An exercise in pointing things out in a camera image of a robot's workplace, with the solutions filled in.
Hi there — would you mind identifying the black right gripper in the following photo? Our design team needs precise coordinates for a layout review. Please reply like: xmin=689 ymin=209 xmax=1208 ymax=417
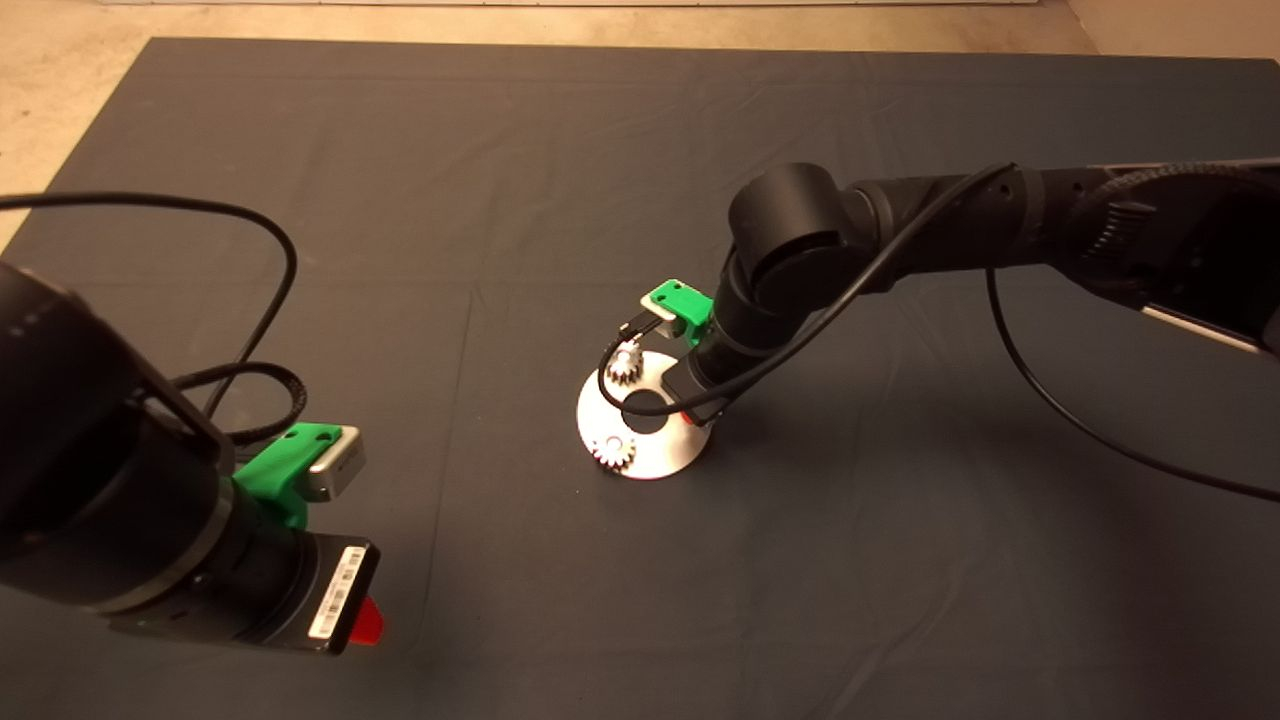
xmin=662 ymin=362 xmax=736 ymax=428

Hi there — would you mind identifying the round metal carrier plate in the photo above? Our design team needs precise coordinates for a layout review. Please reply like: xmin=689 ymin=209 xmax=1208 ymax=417
xmin=577 ymin=350 xmax=714 ymax=481

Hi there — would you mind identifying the black right camera cable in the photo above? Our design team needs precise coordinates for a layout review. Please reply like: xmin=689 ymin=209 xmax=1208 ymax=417
xmin=597 ymin=163 xmax=1280 ymax=504

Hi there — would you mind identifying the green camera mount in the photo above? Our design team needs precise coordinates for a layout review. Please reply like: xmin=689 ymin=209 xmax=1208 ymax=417
xmin=648 ymin=280 xmax=715 ymax=347
xmin=235 ymin=423 xmax=341 ymax=531

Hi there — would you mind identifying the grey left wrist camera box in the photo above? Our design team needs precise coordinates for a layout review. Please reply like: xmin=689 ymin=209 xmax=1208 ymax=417
xmin=308 ymin=425 xmax=367 ymax=502

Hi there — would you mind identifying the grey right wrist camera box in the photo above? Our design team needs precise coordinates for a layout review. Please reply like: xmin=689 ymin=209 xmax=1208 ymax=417
xmin=640 ymin=292 xmax=682 ymax=337

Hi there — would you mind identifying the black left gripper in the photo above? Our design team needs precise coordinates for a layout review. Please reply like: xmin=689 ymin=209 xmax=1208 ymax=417
xmin=110 ymin=535 xmax=385 ymax=657

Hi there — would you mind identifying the black left camera cable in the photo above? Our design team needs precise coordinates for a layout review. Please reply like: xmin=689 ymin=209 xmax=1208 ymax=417
xmin=0 ymin=193 xmax=309 ymax=447

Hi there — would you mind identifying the black camera cable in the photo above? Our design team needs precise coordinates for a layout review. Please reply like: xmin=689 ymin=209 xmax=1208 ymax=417
xmin=597 ymin=163 xmax=1280 ymax=504
xmin=0 ymin=193 xmax=309 ymax=447

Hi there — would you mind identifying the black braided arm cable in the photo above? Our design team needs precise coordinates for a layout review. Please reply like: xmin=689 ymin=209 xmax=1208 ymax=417
xmin=1080 ymin=161 xmax=1280 ymax=216

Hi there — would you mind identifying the green right camera mount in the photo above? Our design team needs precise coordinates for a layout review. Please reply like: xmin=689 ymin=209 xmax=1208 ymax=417
xmin=648 ymin=280 xmax=715 ymax=347

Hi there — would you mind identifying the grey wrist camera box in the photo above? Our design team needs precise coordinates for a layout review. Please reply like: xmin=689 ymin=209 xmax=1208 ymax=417
xmin=308 ymin=425 xmax=367 ymax=502
xmin=640 ymin=292 xmax=682 ymax=337

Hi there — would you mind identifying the dark grey table cloth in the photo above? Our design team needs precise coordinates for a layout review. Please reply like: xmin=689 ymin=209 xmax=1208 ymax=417
xmin=0 ymin=38 xmax=1280 ymax=720

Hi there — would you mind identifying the green left camera mount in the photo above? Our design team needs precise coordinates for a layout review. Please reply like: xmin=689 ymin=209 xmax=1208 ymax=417
xmin=235 ymin=423 xmax=341 ymax=531

